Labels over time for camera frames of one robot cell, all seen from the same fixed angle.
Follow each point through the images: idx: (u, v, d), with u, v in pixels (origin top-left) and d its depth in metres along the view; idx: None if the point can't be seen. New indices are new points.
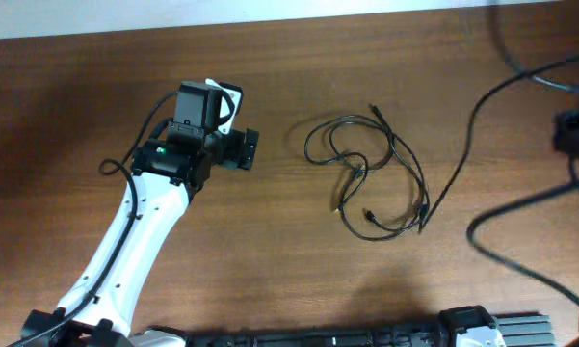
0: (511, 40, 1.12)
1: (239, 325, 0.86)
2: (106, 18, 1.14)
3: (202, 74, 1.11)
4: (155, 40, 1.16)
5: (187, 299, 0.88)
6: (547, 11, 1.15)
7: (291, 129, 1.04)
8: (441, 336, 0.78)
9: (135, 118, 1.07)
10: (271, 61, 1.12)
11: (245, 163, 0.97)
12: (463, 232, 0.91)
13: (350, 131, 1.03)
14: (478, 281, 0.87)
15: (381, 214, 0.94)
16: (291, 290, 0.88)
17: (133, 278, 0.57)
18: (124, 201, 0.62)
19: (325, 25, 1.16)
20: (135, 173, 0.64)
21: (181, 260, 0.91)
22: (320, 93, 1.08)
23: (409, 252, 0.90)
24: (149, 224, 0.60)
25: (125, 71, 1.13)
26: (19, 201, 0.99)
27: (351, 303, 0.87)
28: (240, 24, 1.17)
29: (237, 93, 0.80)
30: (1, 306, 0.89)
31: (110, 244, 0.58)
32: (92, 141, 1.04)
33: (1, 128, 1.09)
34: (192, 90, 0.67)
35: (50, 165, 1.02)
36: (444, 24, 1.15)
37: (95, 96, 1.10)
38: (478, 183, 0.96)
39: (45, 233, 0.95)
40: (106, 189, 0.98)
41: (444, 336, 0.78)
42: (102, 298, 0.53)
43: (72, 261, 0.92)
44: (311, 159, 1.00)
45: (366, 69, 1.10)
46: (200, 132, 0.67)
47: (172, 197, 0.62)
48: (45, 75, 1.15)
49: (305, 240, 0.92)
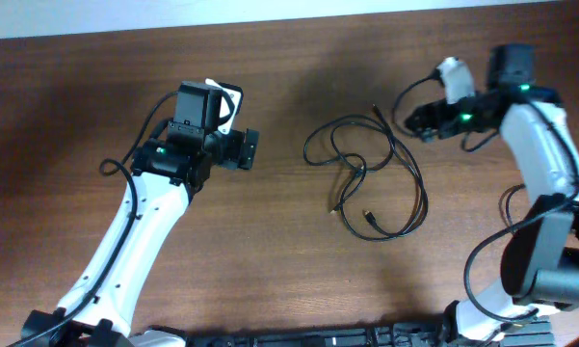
0: (510, 40, 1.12)
1: (239, 324, 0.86)
2: (106, 17, 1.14)
3: (202, 74, 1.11)
4: (155, 40, 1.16)
5: (187, 299, 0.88)
6: (547, 12, 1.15)
7: (291, 129, 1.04)
8: (441, 330, 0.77)
9: (136, 119, 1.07)
10: (270, 61, 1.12)
11: (245, 163, 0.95)
12: (462, 233, 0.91)
13: (350, 131, 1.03)
14: (477, 281, 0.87)
15: (382, 214, 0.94)
16: (290, 289, 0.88)
17: (134, 278, 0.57)
18: (124, 201, 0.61)
19: (326, 26, 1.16)
20: (135, 173, 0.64)
21: (182, 259, 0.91)
22: (320, 93, 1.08)
23: (409, 252, 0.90)
24: (149, 224, 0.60)
25: (124, 70, 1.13)
26: (20, 201, 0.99)
27: (350, 302, 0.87)
28: (241, 24, 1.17)
29: (237, 93, 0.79)
30: (3, 305, 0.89)
31: (110, 244, 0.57)
32: (92, 141, 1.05)
33: None
34: (191, 90, 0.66)
35: (51, 165, 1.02)
36: (444, 24, 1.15)
37: (94, 96, 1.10)
38: (478, 183, 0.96)
39: (46, 232, 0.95)
40: (106, 189, 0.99)
41: (445, 330, 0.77)
42: (102, 298, 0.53)
43: (74, 260, 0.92)
44: (311, 159, 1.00)
45: (367, 70, 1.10)
46: (200, 132, 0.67)
47: (173, 197, 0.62)
48: (47, 75, 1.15)
49: (303, 239, 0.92)
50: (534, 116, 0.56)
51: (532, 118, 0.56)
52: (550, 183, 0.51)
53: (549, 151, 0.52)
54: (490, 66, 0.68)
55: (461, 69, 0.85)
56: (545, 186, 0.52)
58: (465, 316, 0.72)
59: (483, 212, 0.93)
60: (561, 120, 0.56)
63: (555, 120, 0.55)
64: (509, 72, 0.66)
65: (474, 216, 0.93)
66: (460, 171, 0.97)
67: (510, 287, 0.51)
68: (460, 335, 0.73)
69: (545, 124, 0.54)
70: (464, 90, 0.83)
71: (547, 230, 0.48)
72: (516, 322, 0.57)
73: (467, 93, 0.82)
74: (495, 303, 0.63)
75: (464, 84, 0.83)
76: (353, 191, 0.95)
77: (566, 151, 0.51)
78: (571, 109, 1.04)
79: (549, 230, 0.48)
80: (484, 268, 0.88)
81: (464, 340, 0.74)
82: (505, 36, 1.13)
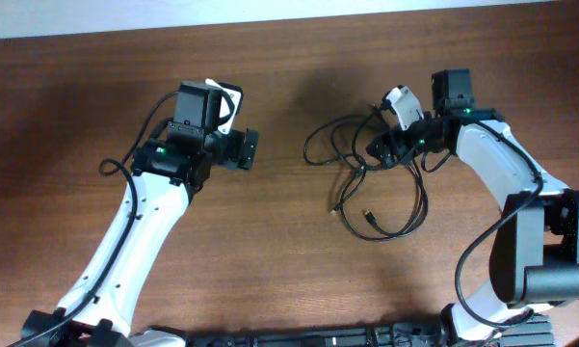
0: (510, 40, 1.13)
1: (239, 325, 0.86)
2: (106, 18, 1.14)
3: (202, 75, 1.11)
4: (155, 40, 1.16)
5: (187, 299, 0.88)
6: (546, 12, 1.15)
7: (290, 129, 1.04)
8: (441, 333, 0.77)
9: (136, 119, 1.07)
10: (270, 61, 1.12)
11: (246, 163, 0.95)
12: (462, 233, 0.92)
13: (351, 131, 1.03)
14: (476, 282, 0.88)
15: (382, 213, 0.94)
16: (290, 289, 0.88)
17: (133, 278, 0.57)
18: (124, 201, 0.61)
19: (325, 26, 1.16)
20: (135, 173, 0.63)
21: (182, 259, 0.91)
22: (320, 94, 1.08)
23: (409, 252, 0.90)
24: (149, 224, 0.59)
25: (124, 70, 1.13)
26: (20, 201, 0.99)
27: (350, 303, 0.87)
28: (240, 24, 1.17)
29: (237, 93, 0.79)
30: (3, 305, 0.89)
31: (109, 245, 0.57)
32: (92, 141, 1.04)
33: None
34: (191, 90, 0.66)
35: (51, 165, 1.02)
36: (444, 24, 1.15)
37: (94, 97, 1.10)
38: (478, 183, 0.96)
39: (46, 233, 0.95)
40: (106, 189, 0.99)
41: (444, 333, 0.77)
42: (102, 298, 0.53)
43: (74, 260, 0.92)
44: (311, 159, 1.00)
45: (366, 71, 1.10)
46: (200, 132, 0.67)
47: (173, 197, 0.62)
48: (46, 76, 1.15)
49: (304, 240, 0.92)
50: (484, 131, 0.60)
51: (483, 133, 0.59)
52: (513, 182, 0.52)
53: (503, 158, 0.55)
54: (434, 95, 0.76)
55: (408, 96, 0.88)
56: (509, 190, 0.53)
58: (464, 316, 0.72)
59: (483, 212, 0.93)
60: (509, 132, 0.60)
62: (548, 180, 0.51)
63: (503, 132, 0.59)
64: (451, 98, 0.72)
65: (474, 216, 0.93)
66: (460, 170, 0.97)
67: (504, 294, 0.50)
68: (460, 338, 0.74)
69: (495, 138, 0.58)
70: (415, 115, 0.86)
71: (523, 227, 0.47)
72: (514, 324, 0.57)
73: (419, 117, 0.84)
74: (485, 307, 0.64)
75: (414, 110, 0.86)
76: (353, 191, 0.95)
77: (520, 155, 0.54)
78: (570, 110, 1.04)
79: (525, 226, 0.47)
80: (484, 268, 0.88)
81: (464, 342, 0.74)
82: (505, 36, 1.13)
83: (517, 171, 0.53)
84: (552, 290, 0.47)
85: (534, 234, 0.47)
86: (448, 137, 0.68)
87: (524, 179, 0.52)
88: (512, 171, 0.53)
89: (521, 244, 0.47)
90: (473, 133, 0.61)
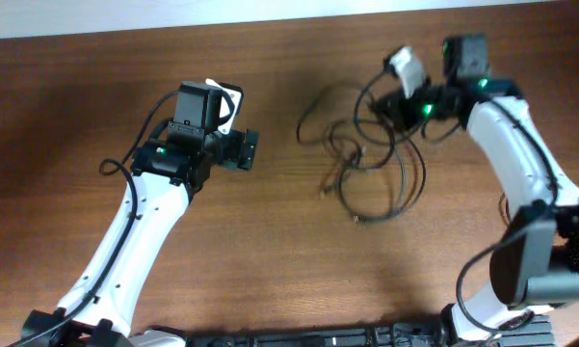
0: (510, 40, 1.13)
1: (239, 325, 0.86)
2: (107, 17, 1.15)
3: (202, 74, 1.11)
4: (155, 40, 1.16)
5: (187, 299, 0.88)
6: (545, 12, 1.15)
7: (291, 129, 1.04)
8: (441, 333, 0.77)
9: (136, 118, 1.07)
10: (270, 60, 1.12)
11: (245, 163, 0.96)
12: (462, 233, 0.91)
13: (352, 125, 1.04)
14: (476, 282, 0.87)
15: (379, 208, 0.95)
16: (290, 289, 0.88)
17: (134, 279, 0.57)
18: (124, 201, 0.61)
19: (325, 25, 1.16)
20: (135, 173, 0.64)
21: (182, 260, 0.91)
22: (320, 94, 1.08)
23: (409, 252, 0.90)
24: (150, 224, 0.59)
25: (124, 70, 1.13)
26: (20, 201, 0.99)
27: (350, 302, 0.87)
28: (241, 24, 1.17)
29: (237, 93, 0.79)
30: (3, 305, 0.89)
31: (109, 245, 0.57)
32: (92, 140, 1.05)
33: None
34: (192, 90, 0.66)
35: (51, 165, 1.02)
36: (444, 23, 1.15)
37: (94, 96, 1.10)
38: (478, 183, 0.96)
39: (46, 233, 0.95)
40: (106, 189, 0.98)
41: (444, 333, 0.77)
42: (101, 298, 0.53)
43: (73, 260, 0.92)
44: (311, 157, 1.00)
45: (367, 70, 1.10)
46: (200, 132, 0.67)
47: (173, 197, 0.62)
48: (47, 75, 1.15)
49: (304, 240, 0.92)
50: (500, 115, 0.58)
51: (498, 117, 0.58)
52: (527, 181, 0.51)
53: (518, 150, 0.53)
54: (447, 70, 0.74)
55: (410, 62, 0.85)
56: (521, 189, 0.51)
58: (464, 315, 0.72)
59: (483, 212, 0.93)
60: (525, 116, 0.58)
62: (565, 185, 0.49)
63: (520, 117, 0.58)
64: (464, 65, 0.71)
65: (474, 216, 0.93)
66: (460, 171, 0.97)
67: (502, 294, 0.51)
68: (460, 338, 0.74)
69: (512, 123, 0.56)
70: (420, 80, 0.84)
71: (532, 245, 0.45)
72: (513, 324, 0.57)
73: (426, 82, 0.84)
74: (484, 310, 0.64)
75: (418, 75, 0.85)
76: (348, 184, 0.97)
77: (538, 153, 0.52)
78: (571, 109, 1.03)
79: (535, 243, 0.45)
80: (484, 268, 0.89)
81: (464, 342, 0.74)
82: (505, 36, 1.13)
83: (534, 169, 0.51)
84: (549, 296, 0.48)
85: (541, 251, 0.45)
86: (460, 109, 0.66)
87: (539, 180, 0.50)
88: (527, 169, 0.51)
89: (528, 258, 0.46)
90: (488, 113, 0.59)
